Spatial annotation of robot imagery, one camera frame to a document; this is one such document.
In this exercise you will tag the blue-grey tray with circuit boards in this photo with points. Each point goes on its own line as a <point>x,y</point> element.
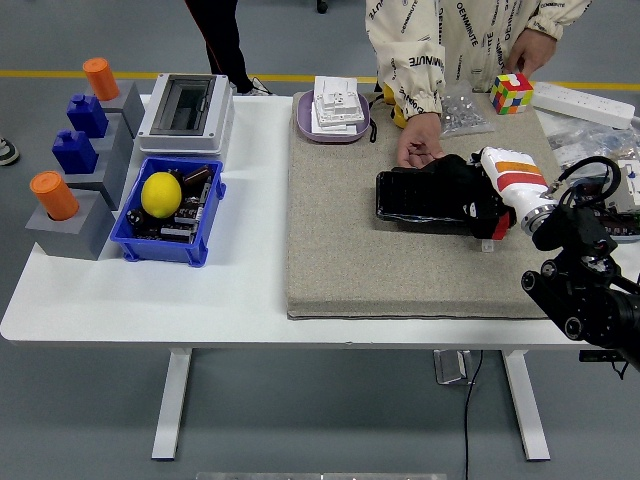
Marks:
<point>627,235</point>

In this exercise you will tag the glossy black panel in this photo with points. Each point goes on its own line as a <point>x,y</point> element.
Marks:
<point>405,197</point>

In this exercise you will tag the person's right forearm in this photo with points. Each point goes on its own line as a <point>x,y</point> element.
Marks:
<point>412,75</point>

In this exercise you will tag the person's left hand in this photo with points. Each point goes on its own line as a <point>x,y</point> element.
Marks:
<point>532,49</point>

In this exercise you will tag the silver box under table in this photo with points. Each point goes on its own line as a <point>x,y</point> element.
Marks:
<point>452,367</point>

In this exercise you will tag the dark brown cylinder part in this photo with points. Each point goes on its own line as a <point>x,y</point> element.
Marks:
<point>197,176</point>

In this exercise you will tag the grey-brown mat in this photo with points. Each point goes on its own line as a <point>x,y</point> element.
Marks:
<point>380,270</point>

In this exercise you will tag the person's left forearm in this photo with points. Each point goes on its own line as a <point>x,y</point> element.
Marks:
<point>557,15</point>

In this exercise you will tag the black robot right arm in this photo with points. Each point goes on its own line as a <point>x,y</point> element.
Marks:
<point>580,290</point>

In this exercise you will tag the blue plastic block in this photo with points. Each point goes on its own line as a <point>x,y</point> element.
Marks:
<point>75,152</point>
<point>87,117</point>

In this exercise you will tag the small white connector plug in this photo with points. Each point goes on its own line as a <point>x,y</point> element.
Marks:
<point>488,245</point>

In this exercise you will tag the orange cylinder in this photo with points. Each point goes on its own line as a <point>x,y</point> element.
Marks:
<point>101,80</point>
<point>53,197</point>

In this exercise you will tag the blue plastic bin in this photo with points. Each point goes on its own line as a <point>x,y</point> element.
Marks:
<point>166,250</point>

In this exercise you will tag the small white wall socket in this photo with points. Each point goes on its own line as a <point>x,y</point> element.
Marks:
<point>336,93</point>

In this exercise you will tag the large white wall socket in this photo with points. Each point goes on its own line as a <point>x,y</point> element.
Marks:
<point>331,123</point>

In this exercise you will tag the white power strip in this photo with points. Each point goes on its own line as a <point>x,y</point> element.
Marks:
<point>577,102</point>

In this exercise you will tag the clear plastic bags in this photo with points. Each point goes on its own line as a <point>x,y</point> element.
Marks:
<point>585,140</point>

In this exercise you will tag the grey enclosure with clear lid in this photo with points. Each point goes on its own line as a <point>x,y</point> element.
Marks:
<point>186,106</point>

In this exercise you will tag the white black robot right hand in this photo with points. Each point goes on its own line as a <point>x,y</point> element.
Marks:
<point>520,182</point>

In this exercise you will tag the clear bag of screws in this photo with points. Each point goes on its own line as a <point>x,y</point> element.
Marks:
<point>465,114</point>

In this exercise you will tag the yellow tool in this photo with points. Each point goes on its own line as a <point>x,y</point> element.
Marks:
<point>389,96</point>

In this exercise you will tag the purple oval tray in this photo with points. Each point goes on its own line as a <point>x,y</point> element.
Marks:
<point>305,121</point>

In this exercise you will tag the person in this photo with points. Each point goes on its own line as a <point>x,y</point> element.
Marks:
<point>470,30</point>
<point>9,152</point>
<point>225,40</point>

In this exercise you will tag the yellow lemon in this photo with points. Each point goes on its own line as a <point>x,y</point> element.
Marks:
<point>161,195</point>

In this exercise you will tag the person's right hand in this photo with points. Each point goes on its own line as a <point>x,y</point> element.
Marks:
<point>420,135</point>

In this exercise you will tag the white electrical device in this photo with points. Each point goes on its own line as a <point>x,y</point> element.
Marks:
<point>631,185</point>

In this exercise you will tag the black chair caster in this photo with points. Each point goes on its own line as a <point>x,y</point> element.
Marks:
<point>321,5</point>

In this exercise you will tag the grey block base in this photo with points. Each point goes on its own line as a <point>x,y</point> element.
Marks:
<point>119,142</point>
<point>109,185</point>
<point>129,102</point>
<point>76,240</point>

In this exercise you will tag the multicoloured puzzle cube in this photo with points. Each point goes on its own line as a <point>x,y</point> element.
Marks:
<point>511,95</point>

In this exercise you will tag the black round cap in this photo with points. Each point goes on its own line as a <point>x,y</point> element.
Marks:
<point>135,218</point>

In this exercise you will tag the black table control panel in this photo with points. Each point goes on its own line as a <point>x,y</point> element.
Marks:
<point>600,356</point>

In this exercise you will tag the white table leg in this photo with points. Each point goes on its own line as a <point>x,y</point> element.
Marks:
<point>170,405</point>
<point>527,405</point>

